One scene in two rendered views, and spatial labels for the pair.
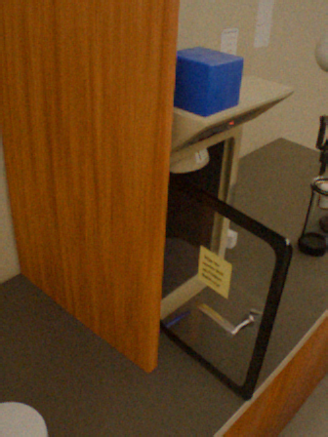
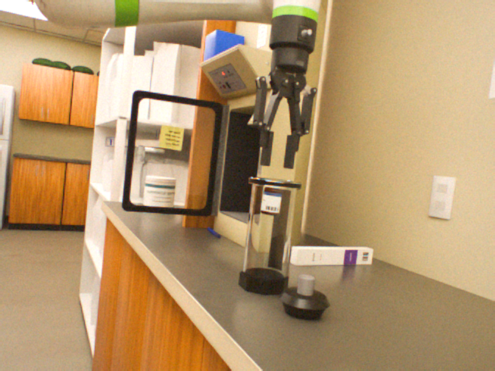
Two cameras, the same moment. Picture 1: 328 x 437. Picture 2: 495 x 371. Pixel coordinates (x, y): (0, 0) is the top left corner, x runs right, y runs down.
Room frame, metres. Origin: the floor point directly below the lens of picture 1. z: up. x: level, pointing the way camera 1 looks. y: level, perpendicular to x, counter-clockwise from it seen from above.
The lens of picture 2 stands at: (1.50, -1.26, 1.19)
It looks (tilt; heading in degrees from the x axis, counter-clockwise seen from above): 3 degrees down; 114
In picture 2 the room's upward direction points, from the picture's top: 6 degrees clockwise
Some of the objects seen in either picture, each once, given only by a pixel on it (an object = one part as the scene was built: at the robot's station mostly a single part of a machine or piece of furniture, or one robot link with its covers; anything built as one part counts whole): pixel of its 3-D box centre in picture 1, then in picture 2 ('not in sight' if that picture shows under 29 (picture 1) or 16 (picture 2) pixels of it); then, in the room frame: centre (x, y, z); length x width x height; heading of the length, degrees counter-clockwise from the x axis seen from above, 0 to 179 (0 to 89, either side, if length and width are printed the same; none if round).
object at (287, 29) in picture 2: not in sight; (293, 37); (1.19, -0.45, 1.45); 0.12 x 0.09 x 0.06; 141
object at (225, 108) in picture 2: not in sight; (219, 160); (0.79, 0.03, 1.19); 0.03 x 0.02 x 0.39; 141
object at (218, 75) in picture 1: (202, 79); (223, 49); (0.79, -0.04, 1.56); 0.10 x 0.10 x 0.09; 51
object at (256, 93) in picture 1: (228, 118); (232, 74); (0.87, -0.10, 1.46); 0.32 x 0.12 x 0.10; 141
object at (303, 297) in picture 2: not in sight; (304, 294); (1.30, -0.54, 0.97); 0.09 x 0.09 x 0.07
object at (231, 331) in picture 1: (225, 316); not in sight; (0.59, -0.11, 1.20); 0.10 x 0.05 x 0.03; 44
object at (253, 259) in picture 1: (207, 292); (173, 155); (0.67, -0.08, 1.19); 0.30 x 0.01 x 0.40; 44
